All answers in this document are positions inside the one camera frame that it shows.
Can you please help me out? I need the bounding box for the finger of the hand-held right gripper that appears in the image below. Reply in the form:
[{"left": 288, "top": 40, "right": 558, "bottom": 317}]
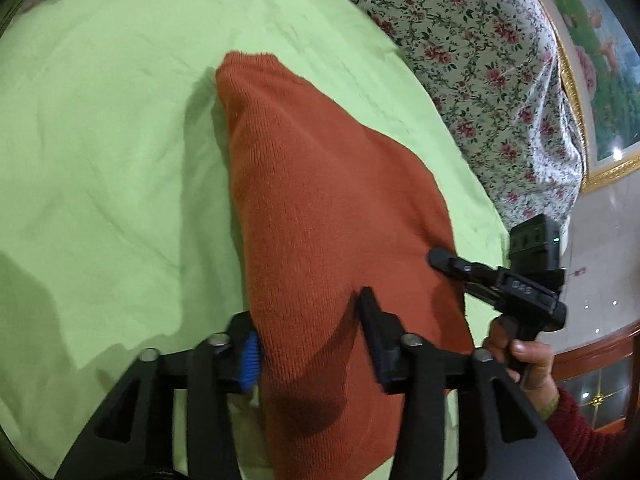
[
  {"left": 462, "top": 280, "right": 501, "bottom": 309},
  {"left": 426, "top": 247, "right": 501, "bottom": 283}
]

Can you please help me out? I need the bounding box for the gold framed flower picture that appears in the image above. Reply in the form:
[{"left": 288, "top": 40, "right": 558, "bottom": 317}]
[{"left": 522, "top": 0, "right": 640, "bottom": 195}]

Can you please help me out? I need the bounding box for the person's right hand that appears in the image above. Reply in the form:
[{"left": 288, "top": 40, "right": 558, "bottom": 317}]
[{"left": 482, "top": 317, "right": 557, "bottom": 406}]

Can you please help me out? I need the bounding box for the green bed sheet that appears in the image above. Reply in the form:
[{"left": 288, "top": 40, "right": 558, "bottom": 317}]
[{"left": 0, "top": 0, "right": 512, "bottom": 480}]

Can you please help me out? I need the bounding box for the wooden cabinet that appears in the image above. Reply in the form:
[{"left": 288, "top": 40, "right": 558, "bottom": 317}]
[{"left": 550, "top": 322, "right": 640, "bottom": 433}]

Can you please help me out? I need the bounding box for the person's right forearm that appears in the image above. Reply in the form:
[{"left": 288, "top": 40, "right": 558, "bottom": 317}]
[{"left": 542, "top": 387, "right": 640, "bottom": 480}]

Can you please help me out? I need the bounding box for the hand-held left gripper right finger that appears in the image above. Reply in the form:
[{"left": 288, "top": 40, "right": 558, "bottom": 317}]
[{"left": 356, "top": 287, "right": 578, "bottom": 480}]

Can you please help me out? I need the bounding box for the white red-flowered quilt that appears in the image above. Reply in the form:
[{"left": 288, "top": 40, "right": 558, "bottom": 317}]
[{"left": 307, "top": 0, "right": 586, "bottom": 253}]

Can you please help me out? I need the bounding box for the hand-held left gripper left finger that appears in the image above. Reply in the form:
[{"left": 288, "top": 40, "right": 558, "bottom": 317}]
[{"left": 55, "top": 311, "right": 262, "bottom": 480}]

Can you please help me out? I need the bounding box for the orange knit sweater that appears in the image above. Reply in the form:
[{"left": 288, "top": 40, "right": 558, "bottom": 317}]
[{"left": 215, "top": 51, "right": 476, "bottom": 480}]

